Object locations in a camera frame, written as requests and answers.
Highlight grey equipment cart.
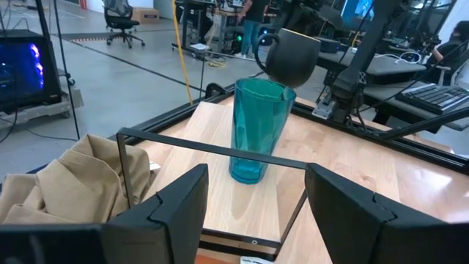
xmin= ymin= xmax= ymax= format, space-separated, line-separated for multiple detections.
xmin=0 ymin=86 xmax=84 ymax=126

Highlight black mug yellow inside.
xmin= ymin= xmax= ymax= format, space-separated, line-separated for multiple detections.
xmin=254 ymin=28 xmax=322 ymax=89

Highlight teal faceted plastic tumbler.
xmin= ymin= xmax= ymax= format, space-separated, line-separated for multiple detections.
xmin=228 ymin=77 xmax=298 ymax=186

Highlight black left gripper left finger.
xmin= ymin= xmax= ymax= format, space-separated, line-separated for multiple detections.
xmin=0 ymin=164 xmax=210 ymax=264

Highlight black aluminium rig frame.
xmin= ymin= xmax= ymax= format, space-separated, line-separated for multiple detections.
xmin=109 ymin=82 xmax=469 ymax=172

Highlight yellow cable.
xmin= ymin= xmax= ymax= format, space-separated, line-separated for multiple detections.
xmin=171 ymin=0 xmax=194 ymax=106

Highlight black office chair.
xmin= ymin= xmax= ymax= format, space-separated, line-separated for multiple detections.
xmin=103 ymin=0 xmax=147 ymax=49

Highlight person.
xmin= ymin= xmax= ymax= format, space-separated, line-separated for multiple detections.
xmin=236 ymin=0 xmax=273 ymax=60
xmin=424 ymin=20 xmax=469 ymax=86

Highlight black hanging cable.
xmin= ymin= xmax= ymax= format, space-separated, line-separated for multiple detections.
xmin=34 ymin=0 xmax=51 ymax=37
xmin=52 ymin=0 xmax=81 ymax=141

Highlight tan cloth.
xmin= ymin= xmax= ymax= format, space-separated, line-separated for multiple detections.
xmin=0 ymin=133 xmax=158 ymax=225

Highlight cardboard box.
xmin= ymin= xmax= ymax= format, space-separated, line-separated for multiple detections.
xmin=130 ymin=7 xmax=161 ymax=25

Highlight wooden shelf black metal legs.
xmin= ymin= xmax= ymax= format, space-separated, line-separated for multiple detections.
xmin=116 ymin=100 xmax=309 ymax=262

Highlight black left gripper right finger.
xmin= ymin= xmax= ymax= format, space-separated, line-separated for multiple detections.
xmin=304 ymin=163 xmax=469 ymax=264

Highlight grey desk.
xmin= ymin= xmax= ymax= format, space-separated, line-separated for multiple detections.
xmin=362 ymin=81 xmax=469 ymax=132
xmin=314 ymin=50 xmax=429 ymax=78

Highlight computer monitor on stand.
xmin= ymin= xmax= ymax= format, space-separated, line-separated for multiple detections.
xmin=0 ymin=29 xmax=63 ymax=114

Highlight lit blue monitor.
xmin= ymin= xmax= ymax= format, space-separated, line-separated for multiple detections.
xmin=340 ymin=0 xmax=375 ymax=21

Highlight black keyboard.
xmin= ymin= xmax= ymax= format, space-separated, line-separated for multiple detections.
xmin=394 ymin=83 xmax=469 ymax=116

